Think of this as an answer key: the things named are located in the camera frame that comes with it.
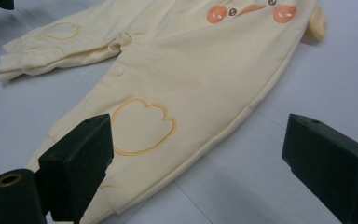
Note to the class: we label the cream baby romper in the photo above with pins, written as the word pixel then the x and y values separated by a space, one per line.
pixel 199 77

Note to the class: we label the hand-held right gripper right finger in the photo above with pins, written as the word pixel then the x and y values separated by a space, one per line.
pixel 329 168

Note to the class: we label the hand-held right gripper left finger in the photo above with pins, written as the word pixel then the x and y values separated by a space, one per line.
pixel 74 168

